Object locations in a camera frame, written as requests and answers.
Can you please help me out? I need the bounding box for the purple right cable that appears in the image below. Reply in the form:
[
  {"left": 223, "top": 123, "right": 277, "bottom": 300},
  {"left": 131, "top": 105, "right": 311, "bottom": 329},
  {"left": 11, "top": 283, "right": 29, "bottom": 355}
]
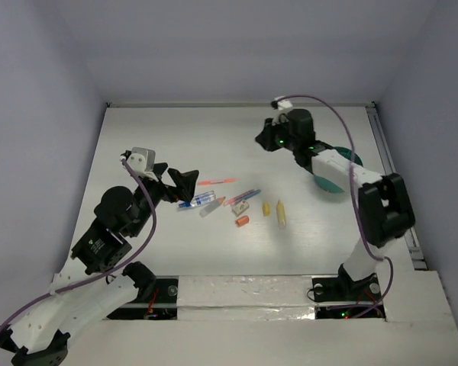
[{"left": 285, "top": 95, "right": 395, "bottom": 319}]

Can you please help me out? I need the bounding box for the pink orange thin pen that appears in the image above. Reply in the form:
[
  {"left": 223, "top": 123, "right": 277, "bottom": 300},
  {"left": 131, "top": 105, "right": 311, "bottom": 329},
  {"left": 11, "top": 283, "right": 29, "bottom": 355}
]
[{"left": 197, "top": 178, "right": 237, "bottom": 186}]

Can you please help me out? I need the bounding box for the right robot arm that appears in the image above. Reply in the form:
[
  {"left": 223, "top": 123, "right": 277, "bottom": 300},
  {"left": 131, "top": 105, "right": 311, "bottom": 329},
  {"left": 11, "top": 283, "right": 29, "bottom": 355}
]
[{"left": 255, "top": 108, "right": 415, "bottom": 303}]

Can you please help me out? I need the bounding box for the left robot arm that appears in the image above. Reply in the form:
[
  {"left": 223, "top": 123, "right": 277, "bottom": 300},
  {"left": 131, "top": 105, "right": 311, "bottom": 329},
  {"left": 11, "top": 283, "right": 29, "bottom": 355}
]
[{"left": 0, "top": 153, "right": 199, "bottom": 365}]

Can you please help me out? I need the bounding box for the yellow highlighter cap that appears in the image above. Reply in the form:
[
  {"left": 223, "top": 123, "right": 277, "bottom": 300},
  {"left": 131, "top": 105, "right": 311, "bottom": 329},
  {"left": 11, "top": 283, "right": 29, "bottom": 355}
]
[{"left": 263, "top": 202, "right": 270, "bottom": 217}]

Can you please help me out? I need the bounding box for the orange highlighter cap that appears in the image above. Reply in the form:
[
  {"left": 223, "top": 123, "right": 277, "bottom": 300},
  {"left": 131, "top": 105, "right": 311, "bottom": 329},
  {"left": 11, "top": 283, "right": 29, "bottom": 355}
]
[{"left": 235, "top": 215, "right": 250, "bottom": 227}]

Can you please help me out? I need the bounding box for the clear spray bottle blue cap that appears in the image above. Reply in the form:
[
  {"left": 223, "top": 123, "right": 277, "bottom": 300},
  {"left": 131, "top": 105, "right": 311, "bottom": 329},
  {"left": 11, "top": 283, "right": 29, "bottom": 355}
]
[{"left": 177, "top": 191, "right": 217, "bottom": 210}]

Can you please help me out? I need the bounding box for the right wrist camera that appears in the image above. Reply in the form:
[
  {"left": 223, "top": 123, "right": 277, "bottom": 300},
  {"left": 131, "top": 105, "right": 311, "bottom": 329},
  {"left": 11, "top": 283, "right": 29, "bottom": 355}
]
[{"left": 270, "top": 96, "right": 293, "bottom": 113}]

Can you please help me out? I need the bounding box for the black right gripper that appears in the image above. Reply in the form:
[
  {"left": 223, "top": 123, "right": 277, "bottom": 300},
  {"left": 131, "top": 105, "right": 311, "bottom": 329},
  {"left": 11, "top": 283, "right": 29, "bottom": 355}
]
[{"left": 254, "top": 115, "right": 298, "bottom": 152}]

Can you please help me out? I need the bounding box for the blue thin pen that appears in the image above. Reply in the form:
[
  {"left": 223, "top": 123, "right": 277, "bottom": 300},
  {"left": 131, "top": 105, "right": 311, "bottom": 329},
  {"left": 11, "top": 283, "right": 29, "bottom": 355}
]
[{"left": 234, "top": 189, "right": 261, "bottom": 204}]

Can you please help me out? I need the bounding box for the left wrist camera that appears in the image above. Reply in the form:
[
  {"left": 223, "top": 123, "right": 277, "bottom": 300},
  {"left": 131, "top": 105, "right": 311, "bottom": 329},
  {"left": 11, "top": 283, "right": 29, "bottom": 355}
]
[{"left": 119, "top": 147, "right": 160, "bottom": 181}]

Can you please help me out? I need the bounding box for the clear uncapped orange highlighter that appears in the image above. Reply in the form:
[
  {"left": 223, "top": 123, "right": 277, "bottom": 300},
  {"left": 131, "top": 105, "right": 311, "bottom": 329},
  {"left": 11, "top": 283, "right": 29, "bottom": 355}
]
[{"left": 199, "top": 197, "right": 225, "bottom": 217}]

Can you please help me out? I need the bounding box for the clear uncapped yellow highlighter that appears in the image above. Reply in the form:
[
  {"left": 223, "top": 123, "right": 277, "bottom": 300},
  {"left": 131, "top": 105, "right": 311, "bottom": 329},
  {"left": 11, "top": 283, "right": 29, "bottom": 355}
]
[{"left": 276, "top": 200, "right": 287, "bottom": 230}]

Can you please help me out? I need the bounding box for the teal round pen holder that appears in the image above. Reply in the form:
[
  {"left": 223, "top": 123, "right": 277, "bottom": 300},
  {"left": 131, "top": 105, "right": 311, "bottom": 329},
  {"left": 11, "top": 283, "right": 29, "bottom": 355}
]
[{"left": 313, "top": 146, "right": 352, "bottom": 193}]

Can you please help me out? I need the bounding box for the purple cable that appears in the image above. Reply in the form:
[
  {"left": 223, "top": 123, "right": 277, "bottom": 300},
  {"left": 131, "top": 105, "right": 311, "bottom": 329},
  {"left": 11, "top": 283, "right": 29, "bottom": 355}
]
[
  {"left": 0, "top": 159, "right": 156, "bottom": 365},
  {"left": 285, "top": 95, "right": 395, "bottom": 319}
]

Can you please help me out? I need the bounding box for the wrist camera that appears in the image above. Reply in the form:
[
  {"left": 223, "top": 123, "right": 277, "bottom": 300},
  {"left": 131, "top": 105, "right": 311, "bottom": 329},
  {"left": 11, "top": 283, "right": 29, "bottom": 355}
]
[
  {"left": 270, "top": 96, "right": 293, "bottom": 113},
  {"left": 119, "top": 147, "right": 160, "bottom": 181}
]

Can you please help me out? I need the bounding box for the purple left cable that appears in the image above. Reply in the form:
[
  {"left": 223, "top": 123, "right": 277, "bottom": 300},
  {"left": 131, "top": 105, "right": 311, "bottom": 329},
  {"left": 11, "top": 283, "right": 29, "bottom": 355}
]
[{"left": 0, "top": 159, "right": 156, "bottom": 365}]

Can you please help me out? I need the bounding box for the white eraser box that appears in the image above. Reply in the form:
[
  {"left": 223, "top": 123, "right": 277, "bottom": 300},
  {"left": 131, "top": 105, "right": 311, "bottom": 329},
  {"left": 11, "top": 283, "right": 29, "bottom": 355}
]
[{"left": 231, "top": 200, "right": 250, "bottom": 217}]

